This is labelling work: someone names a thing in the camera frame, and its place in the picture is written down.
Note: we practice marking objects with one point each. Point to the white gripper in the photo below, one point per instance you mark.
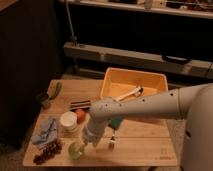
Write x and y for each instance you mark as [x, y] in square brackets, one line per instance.
[93, 131]

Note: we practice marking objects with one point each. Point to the green cup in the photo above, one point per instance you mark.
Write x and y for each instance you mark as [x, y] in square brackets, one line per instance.
[76, 150]

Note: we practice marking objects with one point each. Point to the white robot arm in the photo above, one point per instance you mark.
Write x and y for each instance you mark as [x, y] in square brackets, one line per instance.
[193, 103]

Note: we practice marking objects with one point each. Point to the red apple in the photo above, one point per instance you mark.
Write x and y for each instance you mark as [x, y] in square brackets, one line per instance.
[81, 115]

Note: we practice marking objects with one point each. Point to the teal sponge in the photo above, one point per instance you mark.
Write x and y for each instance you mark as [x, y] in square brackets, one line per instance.
[115, 123]

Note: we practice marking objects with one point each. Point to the black striped block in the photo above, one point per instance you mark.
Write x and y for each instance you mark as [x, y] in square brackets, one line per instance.
[80, 105]

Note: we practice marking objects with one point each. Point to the white cup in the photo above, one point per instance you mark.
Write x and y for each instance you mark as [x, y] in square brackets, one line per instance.
[68, 121]

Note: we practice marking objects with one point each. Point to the blue cloth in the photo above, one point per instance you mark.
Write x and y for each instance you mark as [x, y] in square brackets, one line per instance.
[48, 133]

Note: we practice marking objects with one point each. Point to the bunch of dark grapes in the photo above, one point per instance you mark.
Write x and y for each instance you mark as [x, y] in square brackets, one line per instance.
[48, 152]

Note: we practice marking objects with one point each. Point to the yellow plastic bin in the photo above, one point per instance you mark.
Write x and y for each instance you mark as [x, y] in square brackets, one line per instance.
[120, 81]

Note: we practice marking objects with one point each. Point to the white spoon in bin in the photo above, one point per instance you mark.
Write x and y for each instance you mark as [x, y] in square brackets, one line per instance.
[136, 92]

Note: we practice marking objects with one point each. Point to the small dark cup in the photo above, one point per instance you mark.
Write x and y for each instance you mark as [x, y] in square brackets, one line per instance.
[43, 99]

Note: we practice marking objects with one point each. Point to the grey metal rail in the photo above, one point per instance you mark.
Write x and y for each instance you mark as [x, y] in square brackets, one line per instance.
[155, 62]

